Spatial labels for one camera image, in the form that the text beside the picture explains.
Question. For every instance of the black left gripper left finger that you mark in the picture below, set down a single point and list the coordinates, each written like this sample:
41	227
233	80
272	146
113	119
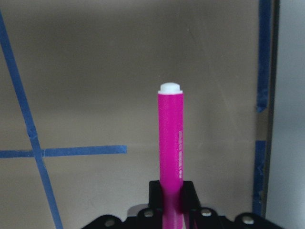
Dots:
155	195

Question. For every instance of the silver laptop notebook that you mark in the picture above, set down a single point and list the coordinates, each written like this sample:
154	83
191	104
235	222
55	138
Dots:
286	186

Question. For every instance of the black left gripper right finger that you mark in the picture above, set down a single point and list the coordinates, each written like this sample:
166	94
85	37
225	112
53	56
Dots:
189	198

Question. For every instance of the pink highlighter pen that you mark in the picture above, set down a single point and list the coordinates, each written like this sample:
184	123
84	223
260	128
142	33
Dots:
170	114

